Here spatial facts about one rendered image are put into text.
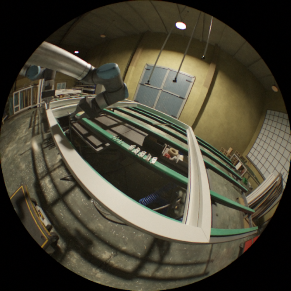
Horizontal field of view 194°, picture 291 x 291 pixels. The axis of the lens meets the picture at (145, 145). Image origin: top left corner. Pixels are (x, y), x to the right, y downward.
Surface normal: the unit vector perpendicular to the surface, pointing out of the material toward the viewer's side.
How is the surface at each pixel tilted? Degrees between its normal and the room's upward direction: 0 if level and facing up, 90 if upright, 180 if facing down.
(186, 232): 0
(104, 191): 0
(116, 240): 0
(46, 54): 104
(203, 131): 90
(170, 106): 90
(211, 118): 90
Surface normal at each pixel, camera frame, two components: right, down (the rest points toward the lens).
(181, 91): -0.41, 0.38
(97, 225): 0.32, -0.79
